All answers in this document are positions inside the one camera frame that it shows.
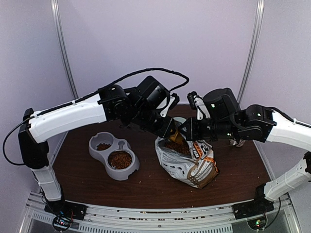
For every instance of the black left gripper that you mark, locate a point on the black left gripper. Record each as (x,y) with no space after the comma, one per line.
(163,131)

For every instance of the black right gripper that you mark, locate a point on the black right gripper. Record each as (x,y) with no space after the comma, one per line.
(193,135)

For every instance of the yellow plastic scoop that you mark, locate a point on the yellow plastic scoop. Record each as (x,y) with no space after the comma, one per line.
(177,138)

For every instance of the dog food bag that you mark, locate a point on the dog food bag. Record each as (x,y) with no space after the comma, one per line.
(197,169)

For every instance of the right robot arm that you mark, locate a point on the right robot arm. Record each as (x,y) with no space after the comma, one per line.
(220,116)

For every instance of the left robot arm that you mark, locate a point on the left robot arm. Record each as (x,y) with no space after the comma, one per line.
(145,105)

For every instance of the grey double pet feeder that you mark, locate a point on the grey double pet feeder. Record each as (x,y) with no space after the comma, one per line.
(102,145)

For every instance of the light green ceramic bowl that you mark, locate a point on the light green ceramic bowl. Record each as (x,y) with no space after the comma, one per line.
(179,120)

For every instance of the patterned mug yellow inside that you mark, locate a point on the patterned mug yellow inside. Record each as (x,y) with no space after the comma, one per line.
(235,143)

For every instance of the steel bowl in feeder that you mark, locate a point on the steel bowl in feeder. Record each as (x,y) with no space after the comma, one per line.
(120,159)

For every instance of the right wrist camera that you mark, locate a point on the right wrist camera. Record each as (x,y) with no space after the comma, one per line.
(196,103)

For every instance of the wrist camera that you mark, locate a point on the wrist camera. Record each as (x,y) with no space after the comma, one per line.
(196,103)
(168,104)

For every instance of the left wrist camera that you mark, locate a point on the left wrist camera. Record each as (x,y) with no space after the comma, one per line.
(168,104)

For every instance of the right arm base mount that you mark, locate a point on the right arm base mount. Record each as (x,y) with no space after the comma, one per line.
(252,208)

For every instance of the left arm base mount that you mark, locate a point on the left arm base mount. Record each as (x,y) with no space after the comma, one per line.
(66,209)

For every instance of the right aluminium frame post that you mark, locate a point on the right aluminium frame post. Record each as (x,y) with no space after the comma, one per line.
(259,15)

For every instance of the aluminium frame post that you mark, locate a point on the aluminium frame post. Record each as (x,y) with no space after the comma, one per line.
(259,15)
(61,40)

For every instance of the front aluminium rail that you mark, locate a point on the front aluminium rail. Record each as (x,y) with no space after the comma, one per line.
(211,219)

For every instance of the left aluminium frame post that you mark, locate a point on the left aluminium frame post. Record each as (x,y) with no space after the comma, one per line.
(61,40)

